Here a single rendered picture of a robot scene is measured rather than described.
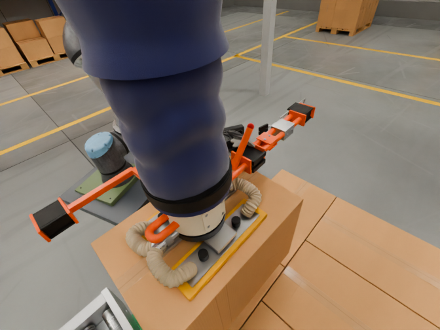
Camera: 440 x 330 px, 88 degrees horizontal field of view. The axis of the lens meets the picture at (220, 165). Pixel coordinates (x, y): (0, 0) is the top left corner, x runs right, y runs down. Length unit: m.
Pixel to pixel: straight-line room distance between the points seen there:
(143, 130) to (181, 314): 0.46
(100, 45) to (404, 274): 1.46
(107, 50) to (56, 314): 1.96
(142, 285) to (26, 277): 1.78
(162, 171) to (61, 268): 1.92
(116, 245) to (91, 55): 0.59
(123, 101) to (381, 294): 1.29
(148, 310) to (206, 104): 0.53
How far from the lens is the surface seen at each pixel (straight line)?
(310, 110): 1.02
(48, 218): 0.79
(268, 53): 3.67
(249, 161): 0.73
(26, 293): 2.37
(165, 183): 0.47
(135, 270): 0.76
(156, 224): 0.64
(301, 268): 1.31
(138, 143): 0.43
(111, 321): 1.32
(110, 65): 0.35
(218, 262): 0.69
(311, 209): 1.51
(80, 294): 2.12
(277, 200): 0.83
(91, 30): 0.36
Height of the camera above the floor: 1.71
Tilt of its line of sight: 42 degrees down
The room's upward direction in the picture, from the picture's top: 5 degrees counter-clockwise
